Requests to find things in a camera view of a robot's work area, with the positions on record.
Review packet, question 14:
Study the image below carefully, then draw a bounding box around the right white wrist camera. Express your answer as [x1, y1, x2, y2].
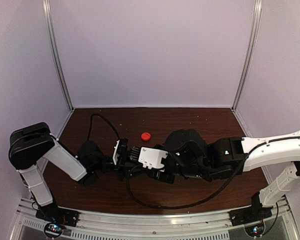
[128, 147, 168, 172]

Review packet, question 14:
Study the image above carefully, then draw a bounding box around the right aluminium frame post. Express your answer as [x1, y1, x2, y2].
[231, 0, 263, 112]

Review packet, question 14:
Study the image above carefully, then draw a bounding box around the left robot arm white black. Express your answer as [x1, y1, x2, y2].
[8, 122, 140, 222]

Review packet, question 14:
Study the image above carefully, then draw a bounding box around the red earbud charging case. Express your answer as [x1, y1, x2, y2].
[140, 132, 152, 142]

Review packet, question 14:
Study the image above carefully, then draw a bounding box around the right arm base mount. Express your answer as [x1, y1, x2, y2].
[228, 191, 273, 238]

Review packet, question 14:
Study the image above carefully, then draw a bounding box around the front aluminium rail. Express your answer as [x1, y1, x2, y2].
[7, 204, 300, 240]

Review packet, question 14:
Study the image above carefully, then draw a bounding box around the aluminium frame post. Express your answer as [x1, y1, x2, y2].
[231, 0, 263, 112]
[42, 0, 74, 112]

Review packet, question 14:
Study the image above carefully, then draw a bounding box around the right black camera cable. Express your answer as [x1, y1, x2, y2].
[126, 152, 251, 210]

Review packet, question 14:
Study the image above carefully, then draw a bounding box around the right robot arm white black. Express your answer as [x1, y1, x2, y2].
[138, 129, 300, 221]

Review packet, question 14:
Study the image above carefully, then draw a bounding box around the left aluminium frame post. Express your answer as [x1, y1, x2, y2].
[42, 0, 74, 112]

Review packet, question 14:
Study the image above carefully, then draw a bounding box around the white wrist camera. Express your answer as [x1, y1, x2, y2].
[128, 147, 168, 172]
[112, 139, 123, 166]

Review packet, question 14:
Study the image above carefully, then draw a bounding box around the left black camera cable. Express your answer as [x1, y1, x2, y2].
[86, 113, 121, 143]

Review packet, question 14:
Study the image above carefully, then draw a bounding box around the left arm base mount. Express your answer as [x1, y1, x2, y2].
[31, 196, 79, 240]

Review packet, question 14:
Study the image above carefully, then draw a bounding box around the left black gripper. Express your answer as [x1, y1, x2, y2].
[91, 148, 144, 182]

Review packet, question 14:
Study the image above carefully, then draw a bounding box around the black camera cable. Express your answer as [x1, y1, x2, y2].
[86, 113, 121, 143]
[126, 152, 251, 210]

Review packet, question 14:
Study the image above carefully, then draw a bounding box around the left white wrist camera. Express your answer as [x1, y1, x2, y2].
[112, 139, 123, 166]

